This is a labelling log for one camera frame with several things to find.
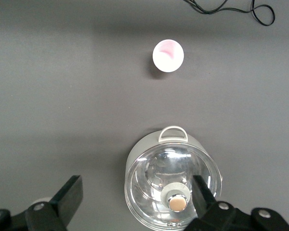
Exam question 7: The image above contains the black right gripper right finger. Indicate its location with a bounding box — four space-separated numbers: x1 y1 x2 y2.
185 175 289 231

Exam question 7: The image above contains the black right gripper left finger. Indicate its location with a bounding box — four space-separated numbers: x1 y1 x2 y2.
0 175 84 231

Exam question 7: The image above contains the pink cup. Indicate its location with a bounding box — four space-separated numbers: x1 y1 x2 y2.
152 38 185 72

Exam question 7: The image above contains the glass pot lid copper knob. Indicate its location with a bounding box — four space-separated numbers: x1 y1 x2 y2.
124 142 222 231

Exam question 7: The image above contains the grey-white stock pot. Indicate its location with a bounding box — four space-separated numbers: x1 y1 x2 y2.
124 125 223 231

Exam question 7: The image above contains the thin black table cable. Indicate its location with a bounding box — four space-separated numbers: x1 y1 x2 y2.
183 0 276 26

